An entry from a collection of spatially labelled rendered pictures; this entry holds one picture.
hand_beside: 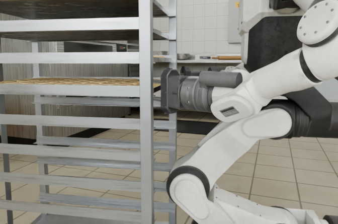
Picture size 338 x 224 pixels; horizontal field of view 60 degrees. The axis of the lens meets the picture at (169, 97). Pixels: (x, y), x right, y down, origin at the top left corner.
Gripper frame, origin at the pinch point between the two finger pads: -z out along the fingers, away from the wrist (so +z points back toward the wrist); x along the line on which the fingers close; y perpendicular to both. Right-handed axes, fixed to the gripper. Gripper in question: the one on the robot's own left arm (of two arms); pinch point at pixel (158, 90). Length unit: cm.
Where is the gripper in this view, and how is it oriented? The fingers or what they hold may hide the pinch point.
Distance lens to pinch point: 83.1
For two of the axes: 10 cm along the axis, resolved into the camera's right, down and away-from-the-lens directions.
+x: 0.0, -9.9, -1.2
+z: 7.7, 0.8, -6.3
